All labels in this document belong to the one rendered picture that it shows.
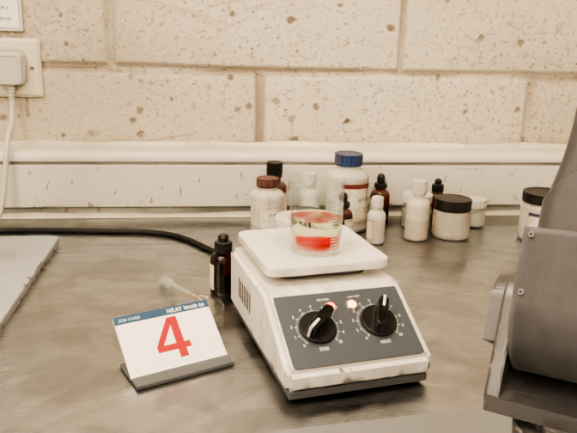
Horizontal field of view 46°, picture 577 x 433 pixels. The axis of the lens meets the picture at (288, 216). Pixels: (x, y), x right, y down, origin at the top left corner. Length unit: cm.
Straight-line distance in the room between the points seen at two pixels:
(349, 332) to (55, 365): 26
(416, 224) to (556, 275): 65
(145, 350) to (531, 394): 36
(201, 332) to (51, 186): 51
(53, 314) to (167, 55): 48
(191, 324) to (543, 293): 38
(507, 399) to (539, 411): 2
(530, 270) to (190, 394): 33
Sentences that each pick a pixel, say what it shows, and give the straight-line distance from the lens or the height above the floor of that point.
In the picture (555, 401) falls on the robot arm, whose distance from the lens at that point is 35.
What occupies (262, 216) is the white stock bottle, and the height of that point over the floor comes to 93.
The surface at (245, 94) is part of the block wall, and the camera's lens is 108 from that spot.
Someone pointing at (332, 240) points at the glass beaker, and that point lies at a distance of 62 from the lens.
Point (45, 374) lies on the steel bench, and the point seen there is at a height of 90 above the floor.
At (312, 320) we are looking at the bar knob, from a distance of 56.
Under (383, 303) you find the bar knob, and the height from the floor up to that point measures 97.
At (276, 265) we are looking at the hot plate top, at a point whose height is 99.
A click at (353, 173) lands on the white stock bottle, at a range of 98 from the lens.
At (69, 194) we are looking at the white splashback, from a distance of 108.
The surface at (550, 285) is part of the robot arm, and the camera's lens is 33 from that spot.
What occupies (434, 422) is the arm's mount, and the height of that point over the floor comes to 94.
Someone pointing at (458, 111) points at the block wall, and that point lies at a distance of 115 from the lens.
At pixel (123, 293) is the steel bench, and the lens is 78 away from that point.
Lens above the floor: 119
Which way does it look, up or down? 16 degrees down
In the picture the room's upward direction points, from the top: 1 degrees clockwise
